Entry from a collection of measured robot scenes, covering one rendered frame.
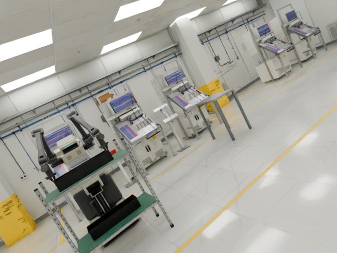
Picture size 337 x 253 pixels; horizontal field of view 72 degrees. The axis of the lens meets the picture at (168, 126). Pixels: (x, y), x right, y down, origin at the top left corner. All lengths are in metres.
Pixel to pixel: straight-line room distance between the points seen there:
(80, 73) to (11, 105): 1.78
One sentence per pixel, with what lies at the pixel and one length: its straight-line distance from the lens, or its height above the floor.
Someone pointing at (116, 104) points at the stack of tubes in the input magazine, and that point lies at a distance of 5.12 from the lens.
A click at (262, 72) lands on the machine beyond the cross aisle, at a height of 0.38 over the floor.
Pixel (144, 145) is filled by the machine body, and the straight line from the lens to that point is 5.06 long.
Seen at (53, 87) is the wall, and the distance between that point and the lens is 6.62.
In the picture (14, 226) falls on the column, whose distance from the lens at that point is 6.20.
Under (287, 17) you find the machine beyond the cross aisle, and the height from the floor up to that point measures 1.52.
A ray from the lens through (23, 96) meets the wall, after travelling 6.61.
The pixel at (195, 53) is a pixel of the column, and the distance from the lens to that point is 7.50.
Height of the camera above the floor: 1.31
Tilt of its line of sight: 8 degrees down
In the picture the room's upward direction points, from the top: 28 degrees counter-clockwise
